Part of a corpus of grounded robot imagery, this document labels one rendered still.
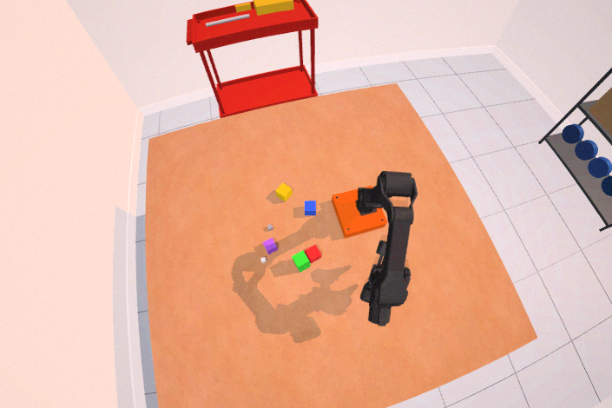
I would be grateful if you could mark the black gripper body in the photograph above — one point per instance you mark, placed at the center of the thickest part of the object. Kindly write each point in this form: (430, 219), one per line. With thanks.
(365, 293)

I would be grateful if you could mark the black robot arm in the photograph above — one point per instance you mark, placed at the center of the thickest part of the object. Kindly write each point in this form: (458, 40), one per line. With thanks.
(389, 284)

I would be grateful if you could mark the yellow block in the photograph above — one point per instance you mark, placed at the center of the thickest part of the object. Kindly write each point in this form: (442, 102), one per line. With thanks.
(284, 192)

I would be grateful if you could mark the purple block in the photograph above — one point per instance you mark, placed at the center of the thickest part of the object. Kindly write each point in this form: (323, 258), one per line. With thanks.
(270, 246)

